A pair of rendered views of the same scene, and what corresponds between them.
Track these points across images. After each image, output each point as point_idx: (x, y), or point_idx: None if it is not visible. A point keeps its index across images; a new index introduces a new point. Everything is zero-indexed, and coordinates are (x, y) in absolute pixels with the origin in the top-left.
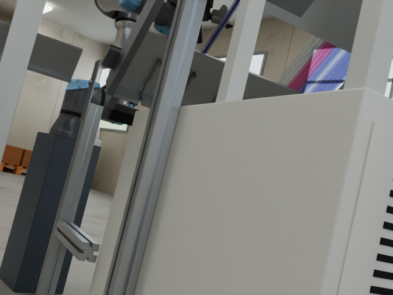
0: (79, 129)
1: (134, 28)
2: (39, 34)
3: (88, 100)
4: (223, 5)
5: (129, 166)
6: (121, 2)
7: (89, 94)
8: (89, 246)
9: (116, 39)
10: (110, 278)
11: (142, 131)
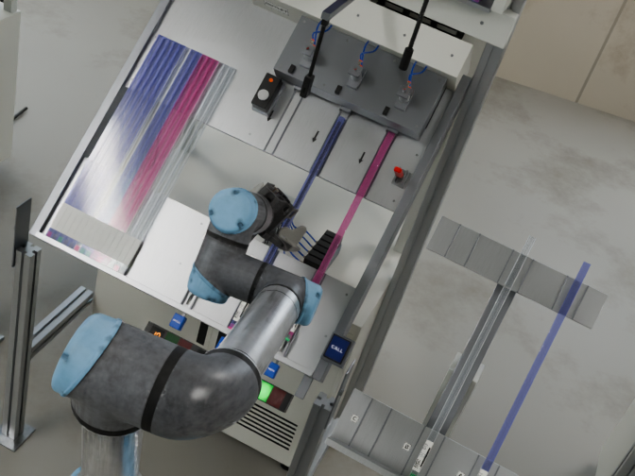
0: (322, 433)
1: (363, 297)
2: (412, 418)
3: (339, 399)
4: (263, 185)
5: (355, 350)
6: (313, 316)
7: (339, 398)
8: (332, 422)
9: (140, 437)
10: (369, 373)
11: (368, 323)
